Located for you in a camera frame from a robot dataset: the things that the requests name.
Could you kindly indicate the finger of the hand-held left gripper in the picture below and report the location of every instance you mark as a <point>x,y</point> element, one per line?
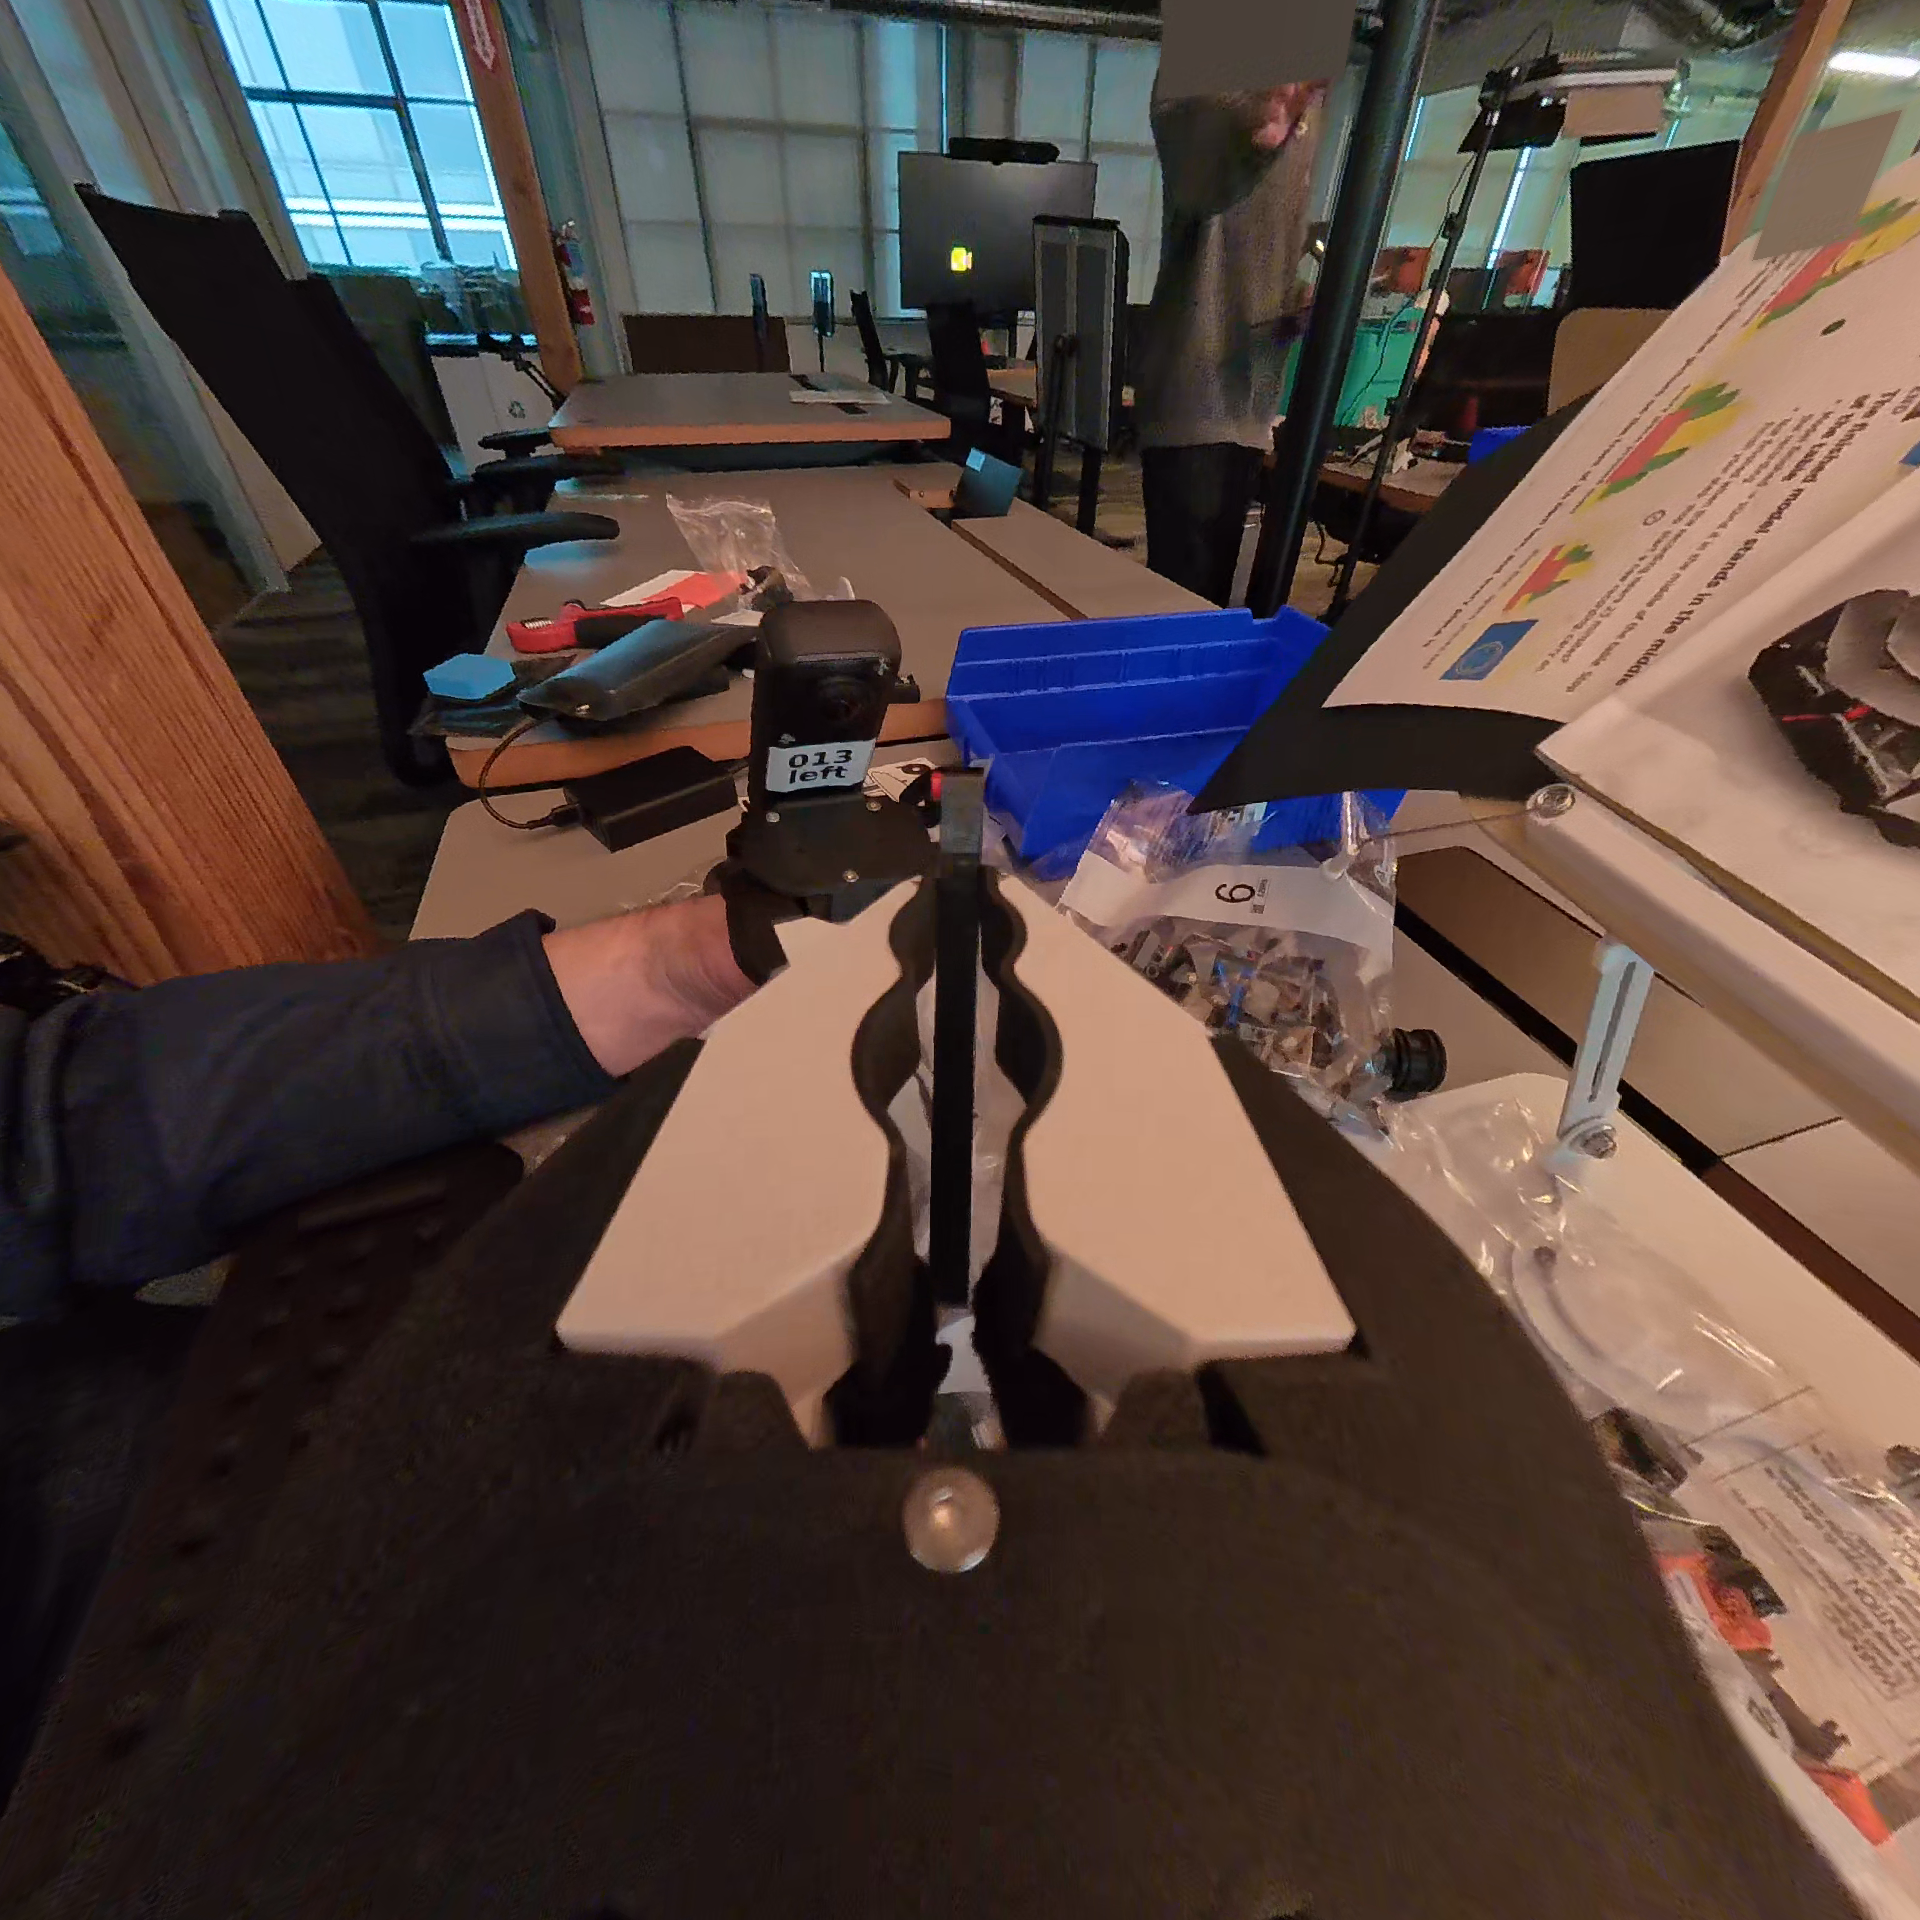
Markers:
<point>803,945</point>

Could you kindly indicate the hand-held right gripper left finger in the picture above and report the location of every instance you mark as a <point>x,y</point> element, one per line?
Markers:
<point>706,1202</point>

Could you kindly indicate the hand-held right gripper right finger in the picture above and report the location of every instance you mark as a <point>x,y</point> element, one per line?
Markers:
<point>1184,1202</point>

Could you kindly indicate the long black lego beam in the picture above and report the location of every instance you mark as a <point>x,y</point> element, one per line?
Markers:
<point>955,1051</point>

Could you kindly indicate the person's left forearm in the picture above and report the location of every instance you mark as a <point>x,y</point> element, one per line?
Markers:
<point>300,1081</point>

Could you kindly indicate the lego instruction booklet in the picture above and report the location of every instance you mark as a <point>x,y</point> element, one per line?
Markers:
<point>1771,722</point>

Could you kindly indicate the person's left hand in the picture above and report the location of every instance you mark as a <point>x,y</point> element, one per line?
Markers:
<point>661,975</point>

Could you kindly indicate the white sticker sheet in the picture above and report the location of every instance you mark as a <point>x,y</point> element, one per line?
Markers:
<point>898,780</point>

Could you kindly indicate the black power adapter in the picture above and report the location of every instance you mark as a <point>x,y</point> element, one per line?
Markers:
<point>652,796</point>

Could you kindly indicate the black round knob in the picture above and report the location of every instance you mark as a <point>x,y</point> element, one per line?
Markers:
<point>1413,1062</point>

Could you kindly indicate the blue plastic bin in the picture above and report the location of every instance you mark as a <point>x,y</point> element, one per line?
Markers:
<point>1079,692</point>

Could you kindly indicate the small clear plastic bag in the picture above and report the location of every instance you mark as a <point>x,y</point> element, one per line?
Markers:
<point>735,548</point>

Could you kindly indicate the light blue pad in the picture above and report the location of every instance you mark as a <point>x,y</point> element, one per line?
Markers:
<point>469,678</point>

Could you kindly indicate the empty clear plastic bag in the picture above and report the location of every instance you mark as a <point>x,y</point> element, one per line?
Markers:
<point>1576,1277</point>

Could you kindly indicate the dark perforated panel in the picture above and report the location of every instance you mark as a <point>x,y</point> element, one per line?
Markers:
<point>300,1349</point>

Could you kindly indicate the wooden top desk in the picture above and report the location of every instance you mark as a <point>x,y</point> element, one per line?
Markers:
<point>751,413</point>

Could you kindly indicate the light blue slotted bar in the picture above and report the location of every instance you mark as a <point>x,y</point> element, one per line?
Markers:
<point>1606,1037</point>

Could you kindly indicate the black pointed panel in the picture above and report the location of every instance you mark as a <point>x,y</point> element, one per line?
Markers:
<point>1396,734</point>

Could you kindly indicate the red fire extinguisher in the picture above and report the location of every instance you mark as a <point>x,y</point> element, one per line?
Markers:
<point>570,277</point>

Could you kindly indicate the black monitor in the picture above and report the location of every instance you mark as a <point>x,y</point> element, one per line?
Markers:
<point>997,225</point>

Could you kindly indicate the black office chair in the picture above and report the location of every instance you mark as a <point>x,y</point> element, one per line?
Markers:
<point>300,451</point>

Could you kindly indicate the black vertical pole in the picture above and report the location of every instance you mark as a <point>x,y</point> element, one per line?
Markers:
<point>1320,300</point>

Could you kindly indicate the white printed paper sheet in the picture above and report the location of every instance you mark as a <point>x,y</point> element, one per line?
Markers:
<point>1651,495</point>

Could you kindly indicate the camera tripod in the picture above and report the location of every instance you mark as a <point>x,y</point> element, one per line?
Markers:
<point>1440,300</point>

